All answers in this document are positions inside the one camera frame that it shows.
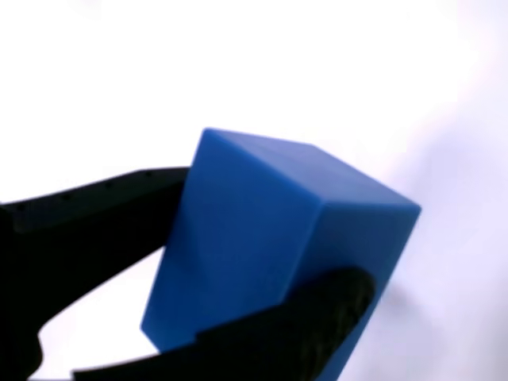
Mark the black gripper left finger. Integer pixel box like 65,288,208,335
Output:
0,166,191,381

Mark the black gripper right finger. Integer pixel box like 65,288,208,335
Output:
72,267,377,381

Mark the blue rectangular block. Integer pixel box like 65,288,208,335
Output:
139,126,423,381

